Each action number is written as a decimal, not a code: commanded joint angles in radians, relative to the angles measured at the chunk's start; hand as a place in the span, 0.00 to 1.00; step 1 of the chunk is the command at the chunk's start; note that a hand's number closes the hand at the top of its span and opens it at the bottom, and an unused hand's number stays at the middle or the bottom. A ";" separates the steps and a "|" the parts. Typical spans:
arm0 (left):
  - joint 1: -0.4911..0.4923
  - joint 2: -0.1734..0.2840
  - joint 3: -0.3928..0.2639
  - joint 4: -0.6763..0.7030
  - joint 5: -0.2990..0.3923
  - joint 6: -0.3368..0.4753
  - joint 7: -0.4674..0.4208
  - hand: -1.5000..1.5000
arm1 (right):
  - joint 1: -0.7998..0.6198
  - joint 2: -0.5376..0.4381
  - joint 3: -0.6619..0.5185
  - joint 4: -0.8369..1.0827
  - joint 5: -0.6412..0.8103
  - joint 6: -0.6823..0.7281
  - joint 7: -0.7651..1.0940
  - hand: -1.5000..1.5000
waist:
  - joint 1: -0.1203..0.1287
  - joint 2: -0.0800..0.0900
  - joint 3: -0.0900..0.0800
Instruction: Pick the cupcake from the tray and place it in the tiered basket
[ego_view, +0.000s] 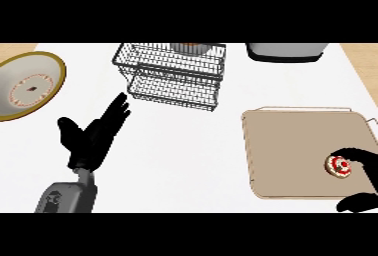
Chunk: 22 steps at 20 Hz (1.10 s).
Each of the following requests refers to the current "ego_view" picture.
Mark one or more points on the red and white cupcake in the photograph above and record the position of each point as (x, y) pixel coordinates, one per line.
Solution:
(339, 166)

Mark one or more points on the beige tray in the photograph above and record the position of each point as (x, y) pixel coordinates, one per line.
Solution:
(305, 153)

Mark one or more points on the grey cup with orange top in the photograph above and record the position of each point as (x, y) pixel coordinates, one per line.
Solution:
(190, 47)

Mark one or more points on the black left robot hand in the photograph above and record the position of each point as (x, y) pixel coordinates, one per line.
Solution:
(94, 140)

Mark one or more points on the grey and black appliance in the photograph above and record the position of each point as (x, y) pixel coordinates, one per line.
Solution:
(289, 51)

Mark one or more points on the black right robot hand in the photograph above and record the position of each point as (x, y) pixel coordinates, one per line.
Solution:
(364, 160)

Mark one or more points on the gold-rimmed white bowl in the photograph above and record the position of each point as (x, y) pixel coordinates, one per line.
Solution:
(27, 85)

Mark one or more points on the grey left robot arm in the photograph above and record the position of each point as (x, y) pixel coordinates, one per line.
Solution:
(67, 196)

